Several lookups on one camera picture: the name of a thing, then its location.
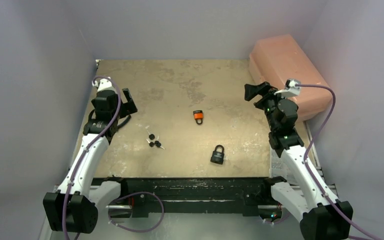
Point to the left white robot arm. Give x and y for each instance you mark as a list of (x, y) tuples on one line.
[(73, 207)]

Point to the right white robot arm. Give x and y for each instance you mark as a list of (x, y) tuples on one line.
[(320, 213)]

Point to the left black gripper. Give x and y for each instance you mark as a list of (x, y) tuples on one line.
[(127, 108)]

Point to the orange black padlock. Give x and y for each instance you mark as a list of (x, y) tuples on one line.
[(198, 116)]

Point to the pink plastic storage box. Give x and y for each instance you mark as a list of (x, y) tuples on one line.
[(276, 59)]

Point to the single black head key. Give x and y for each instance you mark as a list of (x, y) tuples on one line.
[(151, 135)]

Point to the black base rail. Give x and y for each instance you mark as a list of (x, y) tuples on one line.
[(247, 196)]

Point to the blue handled pliers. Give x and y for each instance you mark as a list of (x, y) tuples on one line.
[(124, 122)]

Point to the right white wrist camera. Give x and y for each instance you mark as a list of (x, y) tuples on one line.
[(291, 89)]

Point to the black head key pair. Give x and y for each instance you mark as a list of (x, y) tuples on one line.
[(156, 143)]

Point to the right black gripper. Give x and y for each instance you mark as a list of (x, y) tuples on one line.
[(264, 96)]

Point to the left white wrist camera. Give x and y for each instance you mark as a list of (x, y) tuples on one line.
[(103, 84)]

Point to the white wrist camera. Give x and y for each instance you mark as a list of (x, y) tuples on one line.
[(291, 89), (103, 84)]

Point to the clear screw organizer box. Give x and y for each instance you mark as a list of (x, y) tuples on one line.
[(277, 167)]

